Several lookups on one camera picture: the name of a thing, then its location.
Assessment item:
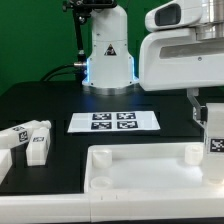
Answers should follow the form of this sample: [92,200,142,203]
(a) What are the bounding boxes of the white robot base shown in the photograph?
[82,5,139,95]

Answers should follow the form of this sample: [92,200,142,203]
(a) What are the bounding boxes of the black cables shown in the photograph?
[40,63,84,82]

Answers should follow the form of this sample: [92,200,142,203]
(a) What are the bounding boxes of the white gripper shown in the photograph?
[139,28,224,128]

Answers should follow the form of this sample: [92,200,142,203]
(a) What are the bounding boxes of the black camera stand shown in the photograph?
[62,0,117,81]

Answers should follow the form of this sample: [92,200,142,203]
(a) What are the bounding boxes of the white desk tabletop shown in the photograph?
[84,142,224,198]

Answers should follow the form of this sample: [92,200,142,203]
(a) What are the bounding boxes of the white marker sheet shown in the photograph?
[68,111,160,133]

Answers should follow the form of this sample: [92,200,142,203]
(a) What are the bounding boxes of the white block left edge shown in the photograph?
[0,149,12,184]

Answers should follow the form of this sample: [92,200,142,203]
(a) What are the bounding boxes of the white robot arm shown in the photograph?
[139,0,224,125]

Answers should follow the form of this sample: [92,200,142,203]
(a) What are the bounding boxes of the white front rail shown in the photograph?
[0,188,224,224]

